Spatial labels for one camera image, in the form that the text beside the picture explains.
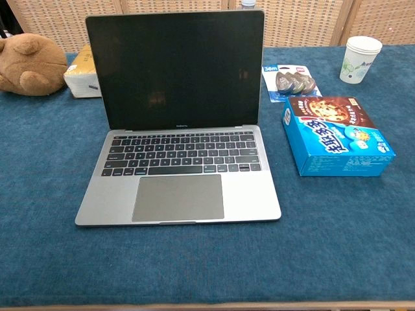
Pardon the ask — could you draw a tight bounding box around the rattan folding screen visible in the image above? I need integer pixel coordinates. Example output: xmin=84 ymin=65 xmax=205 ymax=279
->
xmin=0 ymin=0 xmax=415 ymax=54

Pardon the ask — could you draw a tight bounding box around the blue table cloth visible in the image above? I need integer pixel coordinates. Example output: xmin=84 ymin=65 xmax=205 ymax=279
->
xmin=0 ymin=45 xmax=415 ymax=307

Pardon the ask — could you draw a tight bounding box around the gold tissue pack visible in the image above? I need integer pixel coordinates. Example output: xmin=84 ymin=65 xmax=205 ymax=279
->
xmin=63 ymin=44 xmax=103 ymax=98

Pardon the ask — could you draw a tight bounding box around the brown plush toy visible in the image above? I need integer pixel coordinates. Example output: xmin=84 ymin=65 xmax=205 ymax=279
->
xmin=0 ymin=33 xmax=68 ymax=97

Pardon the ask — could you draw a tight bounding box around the correction tape blister pack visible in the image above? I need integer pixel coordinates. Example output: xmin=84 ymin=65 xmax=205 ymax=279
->
xmin=262 ymin=64 xmax=323 ymax=104

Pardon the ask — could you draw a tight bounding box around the blue cookie box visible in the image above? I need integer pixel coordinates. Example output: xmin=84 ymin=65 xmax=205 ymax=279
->
xmin=281 ymin=96 xmax=397 ymax=178

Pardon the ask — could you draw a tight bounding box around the grey laptop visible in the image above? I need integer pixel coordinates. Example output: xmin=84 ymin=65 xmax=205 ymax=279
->
xmin=75 ymin=9 xmax=282 ymax=227

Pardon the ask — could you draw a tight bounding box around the white paper cup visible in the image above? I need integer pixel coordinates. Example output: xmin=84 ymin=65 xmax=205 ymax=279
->
xmin=339 ymin=36 xmax=383 ymax=86

